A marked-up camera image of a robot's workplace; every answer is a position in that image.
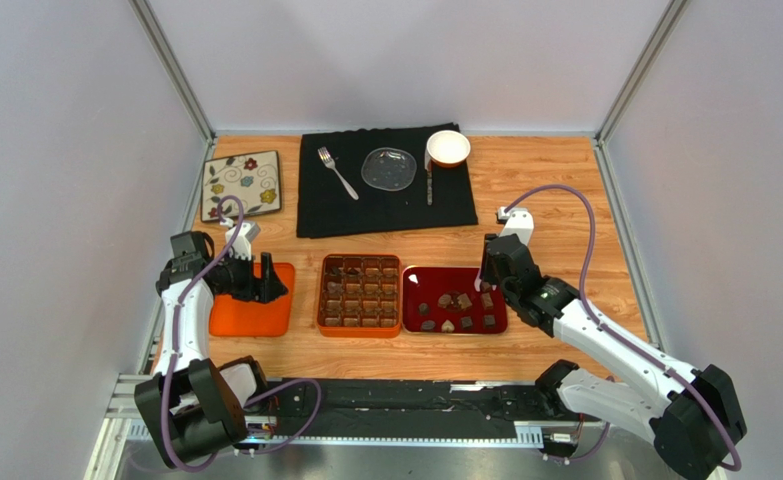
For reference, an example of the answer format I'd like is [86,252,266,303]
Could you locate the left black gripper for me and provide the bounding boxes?
[213,249,287,304]

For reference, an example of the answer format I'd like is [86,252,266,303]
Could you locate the orange chocolate box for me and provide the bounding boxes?
[316,253,403,339]

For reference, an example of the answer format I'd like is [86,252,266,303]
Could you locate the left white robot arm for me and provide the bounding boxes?
[134,222,288,472]

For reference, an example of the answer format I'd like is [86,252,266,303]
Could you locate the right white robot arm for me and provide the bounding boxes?
[480,234,747,479]

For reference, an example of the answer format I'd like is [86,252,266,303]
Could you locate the square milk chocolate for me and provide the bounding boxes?
[454,293,472,311]

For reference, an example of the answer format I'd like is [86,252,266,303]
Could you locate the light leaf chocolate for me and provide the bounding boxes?
[326,282,343,295]

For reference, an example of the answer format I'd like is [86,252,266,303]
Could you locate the orange tin lid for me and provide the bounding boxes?
[208,262,296,337]

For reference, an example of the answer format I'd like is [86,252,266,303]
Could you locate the red lacquer tray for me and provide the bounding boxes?
[401,266,509,335]

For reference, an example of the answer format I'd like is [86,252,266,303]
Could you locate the floral square plate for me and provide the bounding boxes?
[200,150,283,223]

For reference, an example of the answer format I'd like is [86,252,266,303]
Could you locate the white orange bowl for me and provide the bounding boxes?
[425,130,471,169]

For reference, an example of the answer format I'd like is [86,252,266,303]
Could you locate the silver fork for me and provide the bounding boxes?
[318,147,360,201]

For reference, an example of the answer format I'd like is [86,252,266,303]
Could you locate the black cloth mat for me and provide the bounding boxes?
[296,123,478,239]

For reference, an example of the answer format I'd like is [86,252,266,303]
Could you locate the clear glass plate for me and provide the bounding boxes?
[361,147,418,192]

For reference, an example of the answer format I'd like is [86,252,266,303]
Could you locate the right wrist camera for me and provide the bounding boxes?
[496,206,535,246]

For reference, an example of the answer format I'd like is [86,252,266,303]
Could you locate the dark handled knife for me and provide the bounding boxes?
[426,167,433,206]

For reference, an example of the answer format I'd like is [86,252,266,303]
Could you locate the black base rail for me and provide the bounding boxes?
[244,379,598,443]

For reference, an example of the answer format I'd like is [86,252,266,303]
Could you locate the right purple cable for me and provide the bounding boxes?
[502,184,744,473]

